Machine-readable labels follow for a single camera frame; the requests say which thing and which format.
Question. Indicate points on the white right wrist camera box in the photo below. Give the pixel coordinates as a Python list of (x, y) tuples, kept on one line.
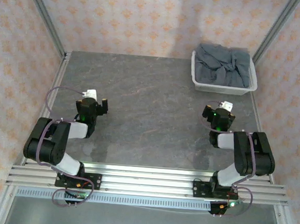
[(226, 105)]

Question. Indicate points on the small green-lit circuit board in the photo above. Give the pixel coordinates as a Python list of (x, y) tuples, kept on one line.
[(82, 195), (229, 205)]

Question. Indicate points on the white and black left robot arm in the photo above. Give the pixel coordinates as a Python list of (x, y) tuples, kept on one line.
[(46, 145)]

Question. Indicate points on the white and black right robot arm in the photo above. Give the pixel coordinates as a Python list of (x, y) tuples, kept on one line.
[(260, 162)]

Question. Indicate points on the grey t-shirt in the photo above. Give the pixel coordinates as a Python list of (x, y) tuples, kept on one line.
[(221, 68)]

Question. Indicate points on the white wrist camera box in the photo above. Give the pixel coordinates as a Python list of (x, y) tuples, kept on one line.
[(91, 94), (226, 105)]

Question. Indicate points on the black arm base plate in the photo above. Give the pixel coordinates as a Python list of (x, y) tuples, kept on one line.
[(93, 181), (199, 189)]

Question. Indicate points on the aluminium frame post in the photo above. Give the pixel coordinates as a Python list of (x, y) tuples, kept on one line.
[(45, 18), (274, 31)]

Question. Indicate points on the aluminium table side rail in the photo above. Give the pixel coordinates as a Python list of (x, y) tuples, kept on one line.
[(259, 125), (55, 89)]

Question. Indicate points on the wide aluminium mounting rail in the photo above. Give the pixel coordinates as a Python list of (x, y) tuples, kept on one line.
[(147, 180)]

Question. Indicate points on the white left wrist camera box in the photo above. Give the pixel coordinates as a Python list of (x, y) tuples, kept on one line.
[(91, 94)]

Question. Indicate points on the white perforated plastic basket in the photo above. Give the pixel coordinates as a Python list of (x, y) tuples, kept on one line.
[(219, 90)]

